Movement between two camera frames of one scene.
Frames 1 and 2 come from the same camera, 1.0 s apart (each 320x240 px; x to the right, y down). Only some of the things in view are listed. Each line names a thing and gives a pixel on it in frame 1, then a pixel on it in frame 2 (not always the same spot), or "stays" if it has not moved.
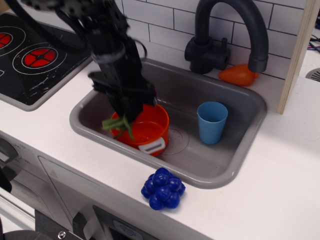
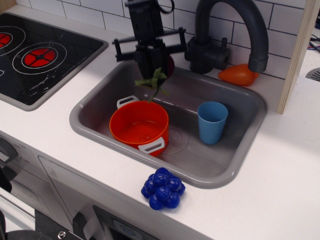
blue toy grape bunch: x=163 y=189 stays
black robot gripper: x=121 y=79 to x=147 y=25
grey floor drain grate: x=314 y=74 stays
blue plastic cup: x=212 y=116 stays
